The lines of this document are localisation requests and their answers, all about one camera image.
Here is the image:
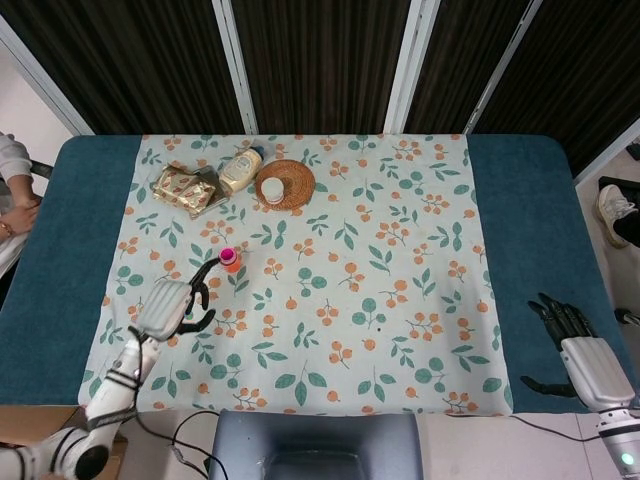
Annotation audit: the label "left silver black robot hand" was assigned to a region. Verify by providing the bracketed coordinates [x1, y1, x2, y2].
[135, 258, 222, 342]

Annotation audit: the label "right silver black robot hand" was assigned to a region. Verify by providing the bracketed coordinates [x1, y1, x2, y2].
[519, 293, 637, 415]

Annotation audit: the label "dark grey flat case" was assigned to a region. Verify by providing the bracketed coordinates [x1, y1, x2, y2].
[192, 167, 232, 219]

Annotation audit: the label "gold snack packet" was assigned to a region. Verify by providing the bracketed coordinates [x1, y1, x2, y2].
[152, 162, 220, 218]

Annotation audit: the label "white sneaker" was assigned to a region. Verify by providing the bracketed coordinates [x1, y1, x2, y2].
[593, 183, 640, 250]

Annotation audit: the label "white small cup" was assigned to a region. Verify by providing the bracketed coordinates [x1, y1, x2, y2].
[260, 177, 286, 205]

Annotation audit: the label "cream squeeze bottle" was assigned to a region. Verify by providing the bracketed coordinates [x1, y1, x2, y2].
[218, 143, 268, 196]

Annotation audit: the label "teal blue table cover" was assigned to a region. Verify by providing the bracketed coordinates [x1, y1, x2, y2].
[0, 133, 640, 416]

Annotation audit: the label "brown cardboard box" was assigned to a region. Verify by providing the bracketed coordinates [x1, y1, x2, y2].
[0, 404, 127, 480]

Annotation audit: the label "round woven rattan mat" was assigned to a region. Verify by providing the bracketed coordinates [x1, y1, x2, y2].
[254, 158, 317, 213]

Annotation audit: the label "floral fruit print tablecloth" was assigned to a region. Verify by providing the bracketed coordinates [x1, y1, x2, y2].
[79, 133, 515, 417]

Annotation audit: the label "bystander in white clothes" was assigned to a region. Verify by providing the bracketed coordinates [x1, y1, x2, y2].
[0, 130, 44, 281]

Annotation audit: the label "dark folding screen white frames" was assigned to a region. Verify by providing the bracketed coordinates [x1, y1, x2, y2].
[0, 0, 640, 177]

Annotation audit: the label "black cable on floor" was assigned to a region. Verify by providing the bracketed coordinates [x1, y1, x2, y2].
[446, 411, 601, 444]

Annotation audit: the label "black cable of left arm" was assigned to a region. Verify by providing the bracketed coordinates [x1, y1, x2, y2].
[128, 325, 224, 480]

